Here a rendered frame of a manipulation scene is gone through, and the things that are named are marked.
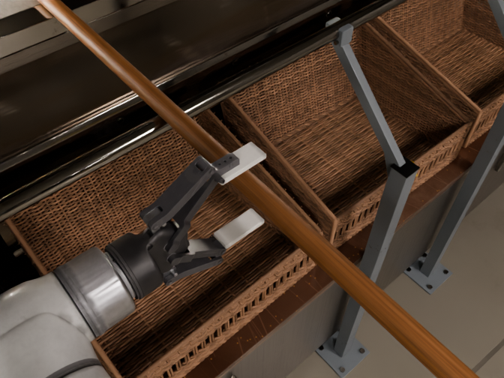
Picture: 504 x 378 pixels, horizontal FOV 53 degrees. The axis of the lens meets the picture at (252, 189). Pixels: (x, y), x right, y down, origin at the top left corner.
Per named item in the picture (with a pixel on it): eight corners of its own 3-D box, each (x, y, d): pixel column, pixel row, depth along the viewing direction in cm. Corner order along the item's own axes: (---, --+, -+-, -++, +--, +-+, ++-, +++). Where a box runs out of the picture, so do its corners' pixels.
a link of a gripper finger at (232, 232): (226, 246, 69) (226, 249, 70) (265, 220, 72) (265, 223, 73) (213, 232, 71) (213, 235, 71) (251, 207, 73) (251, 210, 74)
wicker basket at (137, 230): (31, 270, 129) (-12, 203, 108) (204, 162, 153) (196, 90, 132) (137, 420, 106) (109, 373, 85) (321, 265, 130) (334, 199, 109)
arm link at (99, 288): (67, 295, 62) (109, 268, 65) (104, 350, 58) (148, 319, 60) (43, 256, 55) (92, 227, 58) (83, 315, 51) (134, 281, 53)
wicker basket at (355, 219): (217, 154, 156) (211, 82, 134) (345, 80, 178) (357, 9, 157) (328, 259, 132) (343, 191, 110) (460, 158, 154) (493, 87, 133)
